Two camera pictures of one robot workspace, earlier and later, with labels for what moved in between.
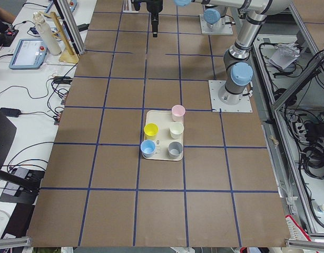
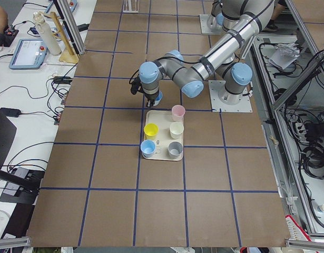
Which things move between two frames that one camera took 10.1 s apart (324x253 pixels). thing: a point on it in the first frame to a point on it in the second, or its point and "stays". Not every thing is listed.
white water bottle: (47, 34) stays
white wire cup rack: (128, 7) stays
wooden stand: (68, 55) stays
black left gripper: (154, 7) to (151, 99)
